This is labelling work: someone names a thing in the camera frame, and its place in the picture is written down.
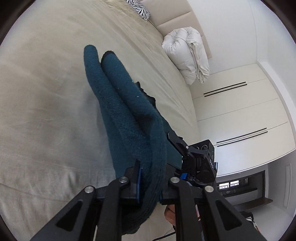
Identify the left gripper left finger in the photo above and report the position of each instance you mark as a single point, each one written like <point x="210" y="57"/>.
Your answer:
<point x="93" y="214"/>

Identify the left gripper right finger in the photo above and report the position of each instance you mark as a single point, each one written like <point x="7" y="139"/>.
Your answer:
<point x="202" y="213"/>

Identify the dark teal knit sweater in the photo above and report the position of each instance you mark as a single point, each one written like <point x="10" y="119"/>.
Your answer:
<point x="136" y="130"/>

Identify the person's right hand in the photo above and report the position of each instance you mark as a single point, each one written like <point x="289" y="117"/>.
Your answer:
<point x="170" y="214"/>

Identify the dark tv cabinet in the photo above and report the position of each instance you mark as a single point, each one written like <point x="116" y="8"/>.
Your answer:
<point x="247" y="192"/>

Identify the white wardrobe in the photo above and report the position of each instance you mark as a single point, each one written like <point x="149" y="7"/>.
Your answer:
<point x="241" y="113"/>

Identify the beige bed sheet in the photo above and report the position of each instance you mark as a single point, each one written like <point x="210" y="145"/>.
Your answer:
<point x="53" y="139"/>

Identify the folded white duvet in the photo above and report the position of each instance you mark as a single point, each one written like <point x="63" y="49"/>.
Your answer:
<point x="185" y="48"/>

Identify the beige padded headboard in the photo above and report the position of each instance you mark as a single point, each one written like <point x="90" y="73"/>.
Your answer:
<point x="174" y="14"/>

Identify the zebra print pillow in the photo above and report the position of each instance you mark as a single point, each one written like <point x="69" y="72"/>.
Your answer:
<point x="140" y="9"/>

